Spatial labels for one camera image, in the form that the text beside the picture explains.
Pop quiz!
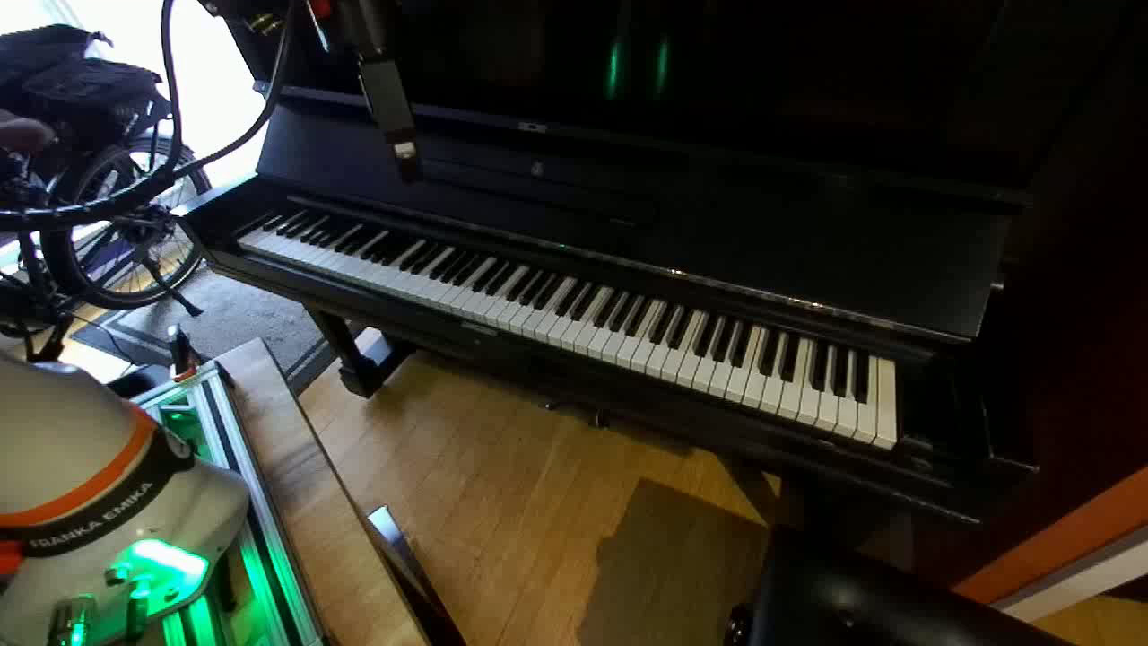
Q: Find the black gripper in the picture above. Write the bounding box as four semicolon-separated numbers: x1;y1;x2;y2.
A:
323;0;422;163

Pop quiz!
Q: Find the black and white piano keyboard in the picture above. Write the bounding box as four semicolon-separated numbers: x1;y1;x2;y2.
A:
232;205;903;451

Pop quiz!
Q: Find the grey floor mat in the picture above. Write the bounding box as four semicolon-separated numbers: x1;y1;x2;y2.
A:
104;266;341;388

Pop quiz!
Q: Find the black upright piano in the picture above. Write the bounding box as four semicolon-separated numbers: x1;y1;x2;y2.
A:
178;0;1148;533

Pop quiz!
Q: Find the brown wooden board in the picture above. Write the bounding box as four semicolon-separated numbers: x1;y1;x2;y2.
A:
212;339;430;646

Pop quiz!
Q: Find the silver metal bar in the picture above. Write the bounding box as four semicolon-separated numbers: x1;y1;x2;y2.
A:
361;503;473;646

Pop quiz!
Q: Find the black piano stool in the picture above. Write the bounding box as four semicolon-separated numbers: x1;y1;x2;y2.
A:
726;524;1068;646

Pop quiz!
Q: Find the aluminium frame rail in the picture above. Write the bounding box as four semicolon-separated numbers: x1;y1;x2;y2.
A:
133;359;332;646

